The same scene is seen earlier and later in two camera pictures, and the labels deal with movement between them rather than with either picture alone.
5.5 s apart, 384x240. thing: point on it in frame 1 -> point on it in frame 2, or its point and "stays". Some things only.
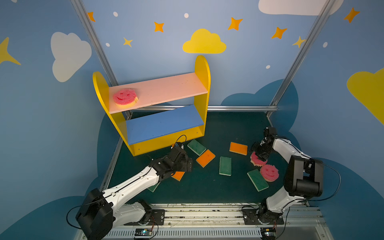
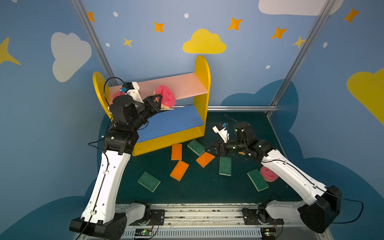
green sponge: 225,168 stays
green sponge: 258,180 stays
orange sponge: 178,175 stays
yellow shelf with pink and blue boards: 155,114 stays
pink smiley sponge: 256,161 -> 168,99
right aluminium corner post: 325,9 stays
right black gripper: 261,150 -> 224,147
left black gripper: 182,159 -> 151,104
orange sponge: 205,158 stays
